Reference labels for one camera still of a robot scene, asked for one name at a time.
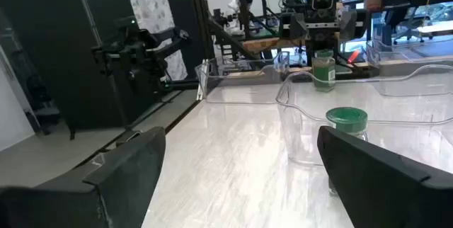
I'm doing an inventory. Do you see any black partition panel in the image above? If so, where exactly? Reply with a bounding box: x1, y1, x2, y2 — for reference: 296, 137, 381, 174
0, 0, 213, 140

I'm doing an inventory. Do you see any clear plastic bin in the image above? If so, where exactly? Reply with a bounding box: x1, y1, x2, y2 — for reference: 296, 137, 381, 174
275, 64, 453, 167
195, 51, 291, 106
366, 38, 453, 76

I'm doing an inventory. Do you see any floral patterned cloth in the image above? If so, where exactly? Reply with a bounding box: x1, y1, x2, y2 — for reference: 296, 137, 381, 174
122, 0, 188, 82

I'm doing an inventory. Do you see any person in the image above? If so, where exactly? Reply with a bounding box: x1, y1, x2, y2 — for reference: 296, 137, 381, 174
226, 0, 254, 37

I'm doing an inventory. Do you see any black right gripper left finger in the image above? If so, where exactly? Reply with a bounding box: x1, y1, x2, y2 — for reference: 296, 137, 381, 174
0, 125, 166, 228

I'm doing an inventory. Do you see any green lid oregano jar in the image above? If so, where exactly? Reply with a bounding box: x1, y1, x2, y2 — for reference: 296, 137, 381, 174
311, 49, 336, 93
325, 106, 369, 196

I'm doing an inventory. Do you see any red object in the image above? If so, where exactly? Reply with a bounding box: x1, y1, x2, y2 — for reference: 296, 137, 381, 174
347, 49, 361, 65

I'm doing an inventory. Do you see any black metal post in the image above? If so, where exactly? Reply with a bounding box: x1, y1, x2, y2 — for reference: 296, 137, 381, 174
186, 0, 217, 61

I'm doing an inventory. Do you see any office chair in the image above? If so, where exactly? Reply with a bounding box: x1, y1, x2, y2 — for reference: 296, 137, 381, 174
391, 14, 435, 46

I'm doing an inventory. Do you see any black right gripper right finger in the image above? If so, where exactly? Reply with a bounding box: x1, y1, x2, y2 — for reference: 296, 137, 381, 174
316, 125, 453, 228

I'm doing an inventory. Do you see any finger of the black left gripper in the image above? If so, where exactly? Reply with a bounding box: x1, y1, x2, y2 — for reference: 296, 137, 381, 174
279, 11, 309, 40
338, 8, 369, 42

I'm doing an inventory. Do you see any wooden workbench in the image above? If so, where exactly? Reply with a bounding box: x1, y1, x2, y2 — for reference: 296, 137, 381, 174
242, 36, 309, 55

